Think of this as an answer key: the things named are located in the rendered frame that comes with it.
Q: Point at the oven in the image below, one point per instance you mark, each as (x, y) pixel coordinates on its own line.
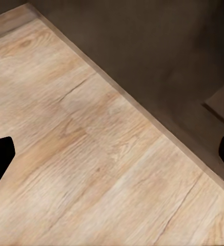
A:
(194, 92)

